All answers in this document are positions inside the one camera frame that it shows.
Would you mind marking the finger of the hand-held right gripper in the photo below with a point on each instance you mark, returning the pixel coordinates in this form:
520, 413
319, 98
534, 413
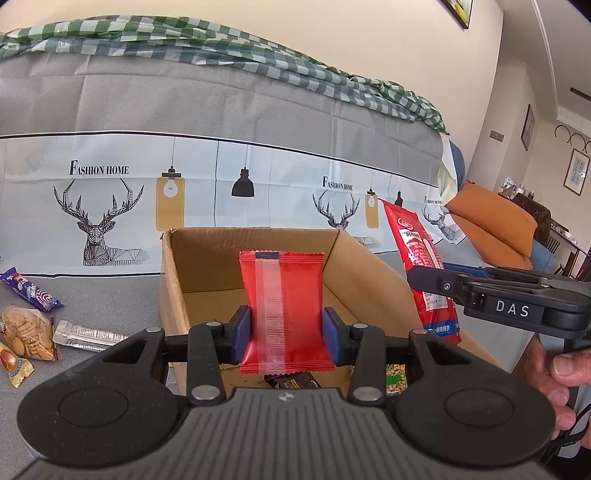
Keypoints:
468, 271
434, 282

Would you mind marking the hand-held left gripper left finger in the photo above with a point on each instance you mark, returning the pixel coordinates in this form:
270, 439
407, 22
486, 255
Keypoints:
240, 334

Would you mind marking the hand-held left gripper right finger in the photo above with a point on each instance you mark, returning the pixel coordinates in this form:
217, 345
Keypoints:
333, 337

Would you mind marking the long red snack packet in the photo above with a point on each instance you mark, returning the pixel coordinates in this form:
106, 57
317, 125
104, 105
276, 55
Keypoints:
413, 240

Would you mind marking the cardboard box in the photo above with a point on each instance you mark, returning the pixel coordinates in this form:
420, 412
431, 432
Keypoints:
360, 286

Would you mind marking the red square snack packet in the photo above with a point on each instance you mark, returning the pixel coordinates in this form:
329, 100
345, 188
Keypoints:
286, 295

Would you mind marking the person's right hand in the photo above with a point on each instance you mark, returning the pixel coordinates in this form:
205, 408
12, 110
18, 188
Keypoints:
568, 367

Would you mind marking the orange cushion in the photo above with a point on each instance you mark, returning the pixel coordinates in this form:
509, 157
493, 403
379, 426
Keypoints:
498, 217
485, 247

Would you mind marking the dark snack packet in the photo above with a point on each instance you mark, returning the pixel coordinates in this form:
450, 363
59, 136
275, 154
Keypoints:
291, 382

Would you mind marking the dark wooden table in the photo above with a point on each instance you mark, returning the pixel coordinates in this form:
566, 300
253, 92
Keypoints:
568, 244

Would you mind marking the green nut packet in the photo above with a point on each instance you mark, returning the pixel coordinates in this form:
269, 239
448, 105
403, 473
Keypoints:
396, 378

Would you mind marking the cream cloth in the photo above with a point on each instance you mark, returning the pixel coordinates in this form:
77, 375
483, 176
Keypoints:
445, 170

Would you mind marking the silver snack packet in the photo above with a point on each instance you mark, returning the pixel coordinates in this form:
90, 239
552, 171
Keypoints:
87, 334

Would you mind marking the purple snack packet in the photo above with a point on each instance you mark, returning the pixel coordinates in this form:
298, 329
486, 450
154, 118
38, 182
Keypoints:
32, 290

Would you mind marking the clear biscuit packet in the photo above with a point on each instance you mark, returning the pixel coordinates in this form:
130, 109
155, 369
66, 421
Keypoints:
25, 332

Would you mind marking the gold candy packet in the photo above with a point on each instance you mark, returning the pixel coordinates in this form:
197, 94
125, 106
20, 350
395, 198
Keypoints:
14, 364

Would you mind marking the grey deer printed cloth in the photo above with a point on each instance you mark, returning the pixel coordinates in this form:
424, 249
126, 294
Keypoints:
231, 101

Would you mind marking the green checked cloth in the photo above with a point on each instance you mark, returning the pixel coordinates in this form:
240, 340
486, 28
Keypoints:
184, 41

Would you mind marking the wall switch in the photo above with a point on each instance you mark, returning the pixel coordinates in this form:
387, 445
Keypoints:
497, 135

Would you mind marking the narrow framed wall picture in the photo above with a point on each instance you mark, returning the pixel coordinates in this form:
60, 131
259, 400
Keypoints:
528, 127

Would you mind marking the black curved wall ornament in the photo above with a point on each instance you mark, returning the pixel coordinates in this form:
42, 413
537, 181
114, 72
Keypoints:
572, 136

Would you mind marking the dark framed wall picture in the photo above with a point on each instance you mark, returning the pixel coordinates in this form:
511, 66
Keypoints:
459, 11

